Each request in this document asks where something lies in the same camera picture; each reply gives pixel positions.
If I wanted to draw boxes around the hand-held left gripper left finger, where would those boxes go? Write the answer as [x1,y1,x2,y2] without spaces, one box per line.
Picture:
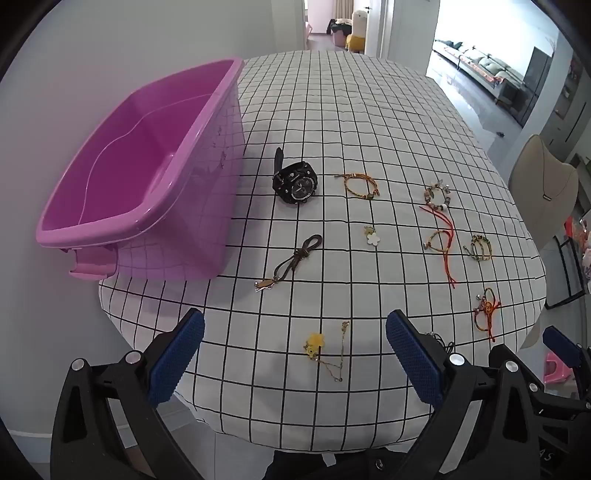
[50,308,206,480]

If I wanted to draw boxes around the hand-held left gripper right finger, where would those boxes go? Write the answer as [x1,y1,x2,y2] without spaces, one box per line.
[385,309,546,480]

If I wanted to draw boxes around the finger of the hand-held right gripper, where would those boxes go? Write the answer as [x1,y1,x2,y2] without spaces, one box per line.
[542,325,591,384]

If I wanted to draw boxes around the yellow flower chain bracelet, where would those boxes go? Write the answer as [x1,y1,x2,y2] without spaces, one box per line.
[303,320,350,383]

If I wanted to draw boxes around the red cord bracelet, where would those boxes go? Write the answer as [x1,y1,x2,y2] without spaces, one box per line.
[419,205,458,289]

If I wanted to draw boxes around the green gold woven bracelet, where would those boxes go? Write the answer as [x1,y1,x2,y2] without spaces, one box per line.
[463,234,493,260]

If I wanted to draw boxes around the grey beaded bracelet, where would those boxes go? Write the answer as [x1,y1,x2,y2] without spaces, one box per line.
[424,180,453,212]

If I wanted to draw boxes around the orange gold braided bracelet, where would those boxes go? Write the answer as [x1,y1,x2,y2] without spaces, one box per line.
[335,172,380,200]

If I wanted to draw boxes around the pink plastic bin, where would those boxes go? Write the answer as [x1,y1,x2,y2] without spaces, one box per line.
[36,58,245,281]

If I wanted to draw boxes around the pink plastic stool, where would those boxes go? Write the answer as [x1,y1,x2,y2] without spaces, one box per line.
[544,353,575,388]

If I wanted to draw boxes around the beige chair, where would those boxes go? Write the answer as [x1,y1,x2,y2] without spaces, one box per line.
[509,135,580,252]

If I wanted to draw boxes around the black wrist watch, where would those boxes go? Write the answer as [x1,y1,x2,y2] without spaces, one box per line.
[271,148,318,206]

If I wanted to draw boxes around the black white checkered tablecloth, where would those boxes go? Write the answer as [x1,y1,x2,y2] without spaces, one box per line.
[98,50,546,450]

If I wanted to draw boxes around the black cabinet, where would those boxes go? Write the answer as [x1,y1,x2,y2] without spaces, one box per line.
[524,46,555,127]

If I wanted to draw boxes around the grey green sofa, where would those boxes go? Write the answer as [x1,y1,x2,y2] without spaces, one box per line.
[434,41,527,104]

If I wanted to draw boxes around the white yellow plush toy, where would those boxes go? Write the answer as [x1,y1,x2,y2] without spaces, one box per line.
[346,10,368,52]

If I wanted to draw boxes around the thin black cord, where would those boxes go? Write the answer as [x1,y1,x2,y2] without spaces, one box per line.
[425,332,453,354]

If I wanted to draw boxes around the red bracelet with bells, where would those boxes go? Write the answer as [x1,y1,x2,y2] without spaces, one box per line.
[473,286,502,342]

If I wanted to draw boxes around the black metal chair frame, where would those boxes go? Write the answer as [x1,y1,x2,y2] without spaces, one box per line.
[545,235,588,310]

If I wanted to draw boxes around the brown cord pendant necklace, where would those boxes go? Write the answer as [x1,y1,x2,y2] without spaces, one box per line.
[253,234,323,292]

